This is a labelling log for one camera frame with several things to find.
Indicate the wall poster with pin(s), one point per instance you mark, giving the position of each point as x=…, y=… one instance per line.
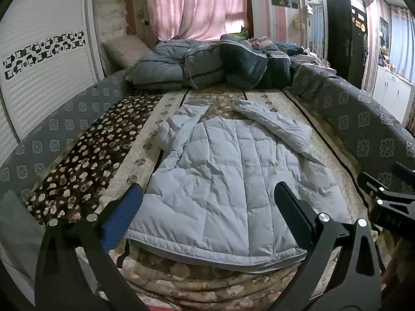
x=384, y=29

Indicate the beige pillow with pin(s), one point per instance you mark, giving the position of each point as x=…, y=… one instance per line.
x=124, y=50

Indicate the dark blue cloth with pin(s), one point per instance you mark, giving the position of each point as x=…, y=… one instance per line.
x=294, y=50

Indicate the dark teal striped quilt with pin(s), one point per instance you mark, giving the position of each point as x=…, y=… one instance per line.
x=246, y=61

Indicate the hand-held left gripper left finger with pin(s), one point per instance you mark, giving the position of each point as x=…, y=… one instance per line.
x=123, y=213

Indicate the white cabinet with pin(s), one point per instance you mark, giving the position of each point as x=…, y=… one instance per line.
x=390, y=90

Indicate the brown floral striped blanket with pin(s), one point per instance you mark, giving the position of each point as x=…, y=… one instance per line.
x=97, y=155

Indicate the green toy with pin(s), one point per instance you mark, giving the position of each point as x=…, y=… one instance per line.
x=243, y=32

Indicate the grey-blue striped quilt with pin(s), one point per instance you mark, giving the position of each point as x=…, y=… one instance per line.
x=168, y=64

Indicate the floral patterned bed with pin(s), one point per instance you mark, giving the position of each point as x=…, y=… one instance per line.
x=366, y=129

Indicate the white fluffy bedding stack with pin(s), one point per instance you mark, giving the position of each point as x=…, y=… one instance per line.
x=110, y=19

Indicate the orange blue patterned cloth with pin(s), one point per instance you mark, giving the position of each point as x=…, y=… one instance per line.
x=264, y=42

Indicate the pink curtain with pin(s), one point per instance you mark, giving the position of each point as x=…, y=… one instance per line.
x=197, y=3

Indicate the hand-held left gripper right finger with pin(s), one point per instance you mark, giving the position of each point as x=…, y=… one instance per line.
x=293, y=213

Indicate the white framed mirror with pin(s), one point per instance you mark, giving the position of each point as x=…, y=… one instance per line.
x=316, y=22

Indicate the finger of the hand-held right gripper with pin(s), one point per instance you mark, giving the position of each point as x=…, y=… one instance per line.
x=394, y=197
x=405, y=170

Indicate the light blue down jacket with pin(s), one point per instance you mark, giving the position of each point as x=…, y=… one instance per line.
x=227, y=175

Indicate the blue curtain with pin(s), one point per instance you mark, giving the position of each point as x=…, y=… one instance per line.
x=402, y=39

